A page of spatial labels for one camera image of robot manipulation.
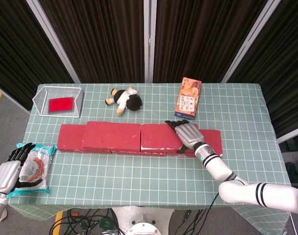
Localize teal snack bag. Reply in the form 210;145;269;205
6;143;57;198

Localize black white plush toy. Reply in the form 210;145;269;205
104;86;143;117

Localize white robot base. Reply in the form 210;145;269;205
112;207;175;235

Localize green circuit board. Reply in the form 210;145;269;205
99;218;114;230

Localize tangled black floor cables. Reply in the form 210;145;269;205
50;208;123;235

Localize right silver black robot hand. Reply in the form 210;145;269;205
165;119;205;155

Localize red ink pad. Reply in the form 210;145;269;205
48;96;75;114

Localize grey partition base rail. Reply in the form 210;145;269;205
276;131;298;144
0;82;31;115

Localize clear plastic tray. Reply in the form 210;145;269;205
32;85;84;118

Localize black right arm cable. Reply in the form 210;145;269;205
207;192;220;212

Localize green checkered tablecloth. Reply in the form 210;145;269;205
5;83;295;232

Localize black floor equipment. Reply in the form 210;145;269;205
285;161;298;187

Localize grey partition post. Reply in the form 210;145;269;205
26;0;81;84
221;0;282;83
143;0;157;83

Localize red brick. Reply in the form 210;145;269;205
82;121;142;151
111;149;168;156
140;123;199;151
166;129;224;158
57;123;87;151

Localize orange biscuit box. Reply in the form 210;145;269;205
174;77;202;120

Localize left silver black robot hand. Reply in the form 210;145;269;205
0;142;44;194

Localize black floor cable bundle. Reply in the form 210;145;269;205
182;209;207;235

